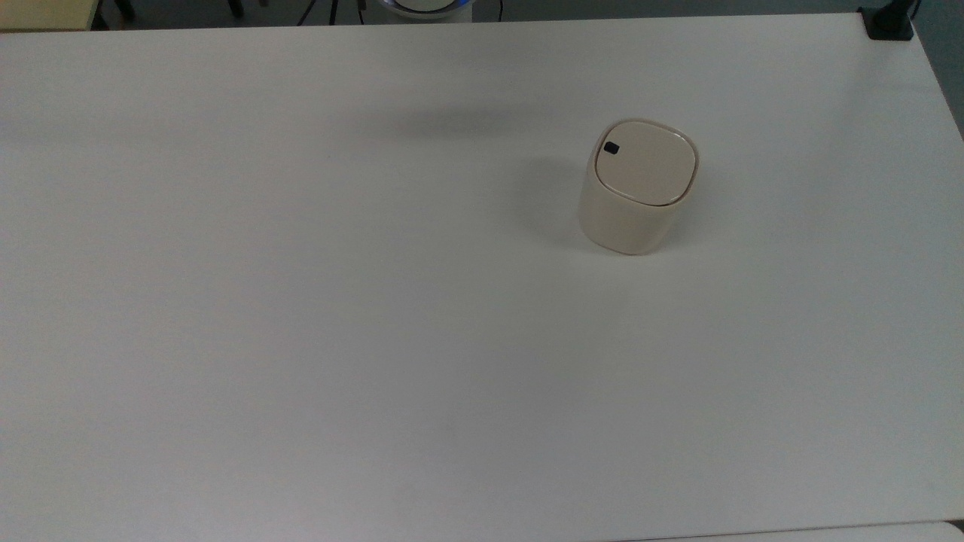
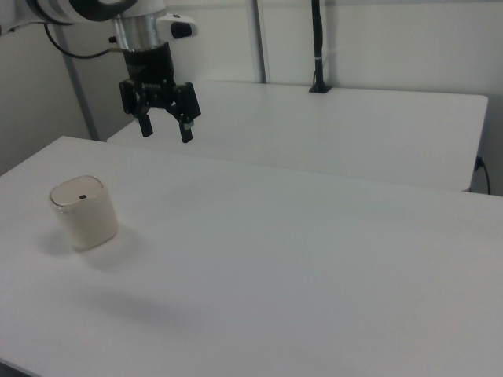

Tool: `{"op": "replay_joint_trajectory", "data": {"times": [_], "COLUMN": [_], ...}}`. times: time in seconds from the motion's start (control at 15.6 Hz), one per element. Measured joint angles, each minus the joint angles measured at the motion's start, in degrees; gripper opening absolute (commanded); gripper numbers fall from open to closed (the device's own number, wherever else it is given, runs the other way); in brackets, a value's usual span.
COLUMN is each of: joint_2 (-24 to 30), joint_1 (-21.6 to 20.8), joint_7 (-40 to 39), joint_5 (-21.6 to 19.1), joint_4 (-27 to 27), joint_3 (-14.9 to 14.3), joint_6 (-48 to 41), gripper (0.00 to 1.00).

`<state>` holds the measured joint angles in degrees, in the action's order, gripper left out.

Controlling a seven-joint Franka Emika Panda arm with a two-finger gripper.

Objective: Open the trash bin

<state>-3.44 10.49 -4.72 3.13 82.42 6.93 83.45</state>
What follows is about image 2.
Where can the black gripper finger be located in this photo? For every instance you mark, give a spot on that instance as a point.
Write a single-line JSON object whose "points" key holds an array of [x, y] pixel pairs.
{"points": [[188, 102], [144, 125]]}

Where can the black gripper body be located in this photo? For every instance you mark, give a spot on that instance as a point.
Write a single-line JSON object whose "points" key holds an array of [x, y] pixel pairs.
{"points": [[149, 63]]}

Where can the cream trash bin with lid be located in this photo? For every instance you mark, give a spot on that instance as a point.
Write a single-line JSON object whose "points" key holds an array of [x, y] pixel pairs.
{"points": [[88, 220]]}

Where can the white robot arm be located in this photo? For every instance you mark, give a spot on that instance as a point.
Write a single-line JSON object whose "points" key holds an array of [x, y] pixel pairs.
{"points": [[59, 9]]}

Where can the white side table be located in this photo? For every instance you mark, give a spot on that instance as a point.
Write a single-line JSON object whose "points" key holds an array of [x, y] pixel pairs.
{"points": [[314, 133]]}

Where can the grey partition corner post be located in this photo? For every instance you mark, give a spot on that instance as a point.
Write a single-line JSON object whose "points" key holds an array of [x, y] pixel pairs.
{"points": [[80, 98]]}

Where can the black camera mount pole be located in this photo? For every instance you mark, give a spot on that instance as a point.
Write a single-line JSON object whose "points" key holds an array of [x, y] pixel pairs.
{"points": [[319, 47]]}

